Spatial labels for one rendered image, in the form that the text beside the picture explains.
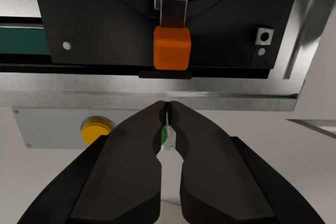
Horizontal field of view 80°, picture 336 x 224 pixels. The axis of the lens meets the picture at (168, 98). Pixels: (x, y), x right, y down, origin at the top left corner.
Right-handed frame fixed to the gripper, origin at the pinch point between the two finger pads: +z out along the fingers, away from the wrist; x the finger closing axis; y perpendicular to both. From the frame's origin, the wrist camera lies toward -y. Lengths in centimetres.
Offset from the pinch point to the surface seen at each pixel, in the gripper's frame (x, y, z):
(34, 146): -17.6, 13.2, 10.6
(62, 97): -12.2, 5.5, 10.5
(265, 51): 10.5, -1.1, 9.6
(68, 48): -9.8, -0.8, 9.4
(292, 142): 27.4, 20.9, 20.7
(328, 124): 125, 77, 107
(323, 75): 27.7, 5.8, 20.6
